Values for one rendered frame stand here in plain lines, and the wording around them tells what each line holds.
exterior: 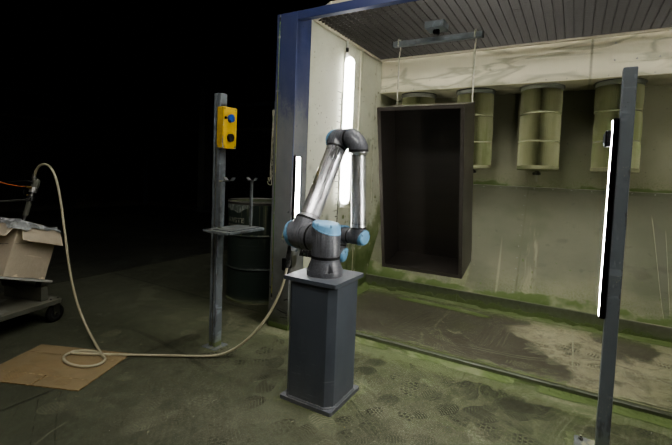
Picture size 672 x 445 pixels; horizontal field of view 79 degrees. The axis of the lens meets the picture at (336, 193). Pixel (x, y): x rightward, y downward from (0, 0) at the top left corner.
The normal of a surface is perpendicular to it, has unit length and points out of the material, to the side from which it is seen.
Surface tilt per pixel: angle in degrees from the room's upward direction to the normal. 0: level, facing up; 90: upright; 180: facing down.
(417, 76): 90
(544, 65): 90
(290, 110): 90
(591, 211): 57
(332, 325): 90
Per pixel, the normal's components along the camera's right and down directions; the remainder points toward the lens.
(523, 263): -0.40, -0.52
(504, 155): -0.50, 0.03
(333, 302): 0.25, 0.06
